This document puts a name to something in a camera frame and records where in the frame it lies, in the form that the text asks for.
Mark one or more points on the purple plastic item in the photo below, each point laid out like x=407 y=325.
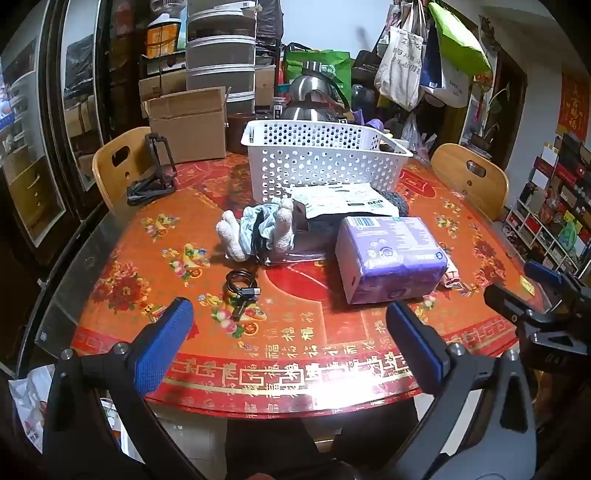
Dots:
x=374 y=123

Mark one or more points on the white plastic bag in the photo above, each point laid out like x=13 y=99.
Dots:
x=30 y=406

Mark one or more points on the potted plant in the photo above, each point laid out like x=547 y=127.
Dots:
x=491 y=115

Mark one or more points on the black folding phone stand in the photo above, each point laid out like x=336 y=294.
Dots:
x=152 y=187

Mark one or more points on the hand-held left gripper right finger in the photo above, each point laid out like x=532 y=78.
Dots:
x=415 y=344

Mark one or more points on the dark glass door cabinet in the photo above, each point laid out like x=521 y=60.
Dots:
x=78 y=92

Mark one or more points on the beige canvas tote bag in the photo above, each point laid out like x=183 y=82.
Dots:
x=397 y=64

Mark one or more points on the open cardboard box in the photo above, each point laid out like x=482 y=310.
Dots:
x=189 y=134

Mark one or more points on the small cardboard box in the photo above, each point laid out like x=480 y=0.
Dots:
x=265 y=85

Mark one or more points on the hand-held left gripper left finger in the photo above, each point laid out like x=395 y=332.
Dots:
x=164 y=344

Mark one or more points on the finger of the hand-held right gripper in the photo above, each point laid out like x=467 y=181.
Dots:
x=542 y=272
x=505 y=300

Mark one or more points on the brown mug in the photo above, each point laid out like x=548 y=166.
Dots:
x=238 y=131

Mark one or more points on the grey stacked drawer unit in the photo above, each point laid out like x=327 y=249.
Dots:
x=219 y=55

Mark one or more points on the shelf of boxed goods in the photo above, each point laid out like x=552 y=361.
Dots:
x=554 y=207

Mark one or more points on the stainless steel kettle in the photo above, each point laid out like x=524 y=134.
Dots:
x=300 y=113
x=307 y=87

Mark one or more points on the flat cardboard box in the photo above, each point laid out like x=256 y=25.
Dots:
x=161 y=85

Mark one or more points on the wooden chair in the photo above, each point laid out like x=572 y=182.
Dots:
x=111 y=161
x=457 y=170

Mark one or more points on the lime green bag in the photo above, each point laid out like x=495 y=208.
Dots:
x=461 y=41

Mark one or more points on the white fluffy plush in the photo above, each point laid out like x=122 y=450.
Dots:
x=233 y=235

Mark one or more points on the light blue cloth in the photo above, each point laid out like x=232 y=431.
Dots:
x=258 y=221

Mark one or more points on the purple tissue pack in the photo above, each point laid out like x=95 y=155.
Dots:
x=388 y=258

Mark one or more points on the metal canister black label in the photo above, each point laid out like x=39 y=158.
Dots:
x=278 y=108

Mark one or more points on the white and blue tote bag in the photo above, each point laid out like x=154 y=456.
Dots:
x=450 y=87

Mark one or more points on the red wall poster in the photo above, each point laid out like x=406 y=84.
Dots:
x=575 y=106

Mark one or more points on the small printed packet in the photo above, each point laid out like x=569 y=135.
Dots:
x=455 y=279

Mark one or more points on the white perforated plastic basket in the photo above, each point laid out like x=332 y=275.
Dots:
x=323 y=157

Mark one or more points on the white paper package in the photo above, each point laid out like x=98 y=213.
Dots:
x=341 y=198

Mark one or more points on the green shopping bag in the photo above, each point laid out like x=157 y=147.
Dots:
x=332 y=69

